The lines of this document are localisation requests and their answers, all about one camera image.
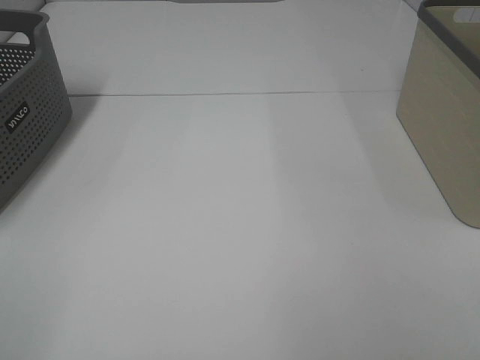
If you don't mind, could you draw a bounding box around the grey perforated plastic basket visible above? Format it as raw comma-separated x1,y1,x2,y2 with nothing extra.
1,9,72,208

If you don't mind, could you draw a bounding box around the beige storage basket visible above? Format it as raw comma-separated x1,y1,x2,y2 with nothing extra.
396,1,479,228

